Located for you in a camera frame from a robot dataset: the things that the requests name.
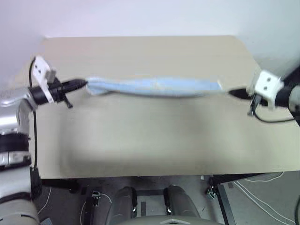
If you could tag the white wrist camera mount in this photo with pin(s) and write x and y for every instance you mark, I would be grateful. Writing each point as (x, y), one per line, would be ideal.
(42, 70)
(267, 85)

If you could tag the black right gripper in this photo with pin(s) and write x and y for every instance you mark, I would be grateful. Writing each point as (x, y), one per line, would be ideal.
(256, 100)

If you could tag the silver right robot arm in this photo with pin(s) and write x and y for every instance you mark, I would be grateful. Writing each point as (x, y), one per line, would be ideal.
(291, 93)

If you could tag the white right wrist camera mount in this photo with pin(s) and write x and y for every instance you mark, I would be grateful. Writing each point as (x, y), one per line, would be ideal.
(267, 85)

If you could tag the grey robot torso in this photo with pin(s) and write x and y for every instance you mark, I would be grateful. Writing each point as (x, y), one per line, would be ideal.
(168, 221)

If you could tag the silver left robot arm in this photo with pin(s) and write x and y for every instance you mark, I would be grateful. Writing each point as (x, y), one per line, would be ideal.
(11, 103)

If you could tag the dark grey rounded robot leg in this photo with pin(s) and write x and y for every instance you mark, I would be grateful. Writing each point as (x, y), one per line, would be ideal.
(180, 201)
(122, 204)

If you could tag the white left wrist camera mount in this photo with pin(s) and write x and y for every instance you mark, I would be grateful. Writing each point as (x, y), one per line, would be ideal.
(42, 70)

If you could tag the black table frame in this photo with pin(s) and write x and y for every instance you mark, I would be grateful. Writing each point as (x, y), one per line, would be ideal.
(234, 180)

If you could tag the light blue towel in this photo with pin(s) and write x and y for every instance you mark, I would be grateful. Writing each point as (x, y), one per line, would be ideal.
(159, 86)

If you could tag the metal table caster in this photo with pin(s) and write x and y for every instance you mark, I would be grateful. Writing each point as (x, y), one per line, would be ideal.
(212, 193)
(95, 195)

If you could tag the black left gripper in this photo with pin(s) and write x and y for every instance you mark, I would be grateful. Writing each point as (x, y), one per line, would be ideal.
(57, 90)

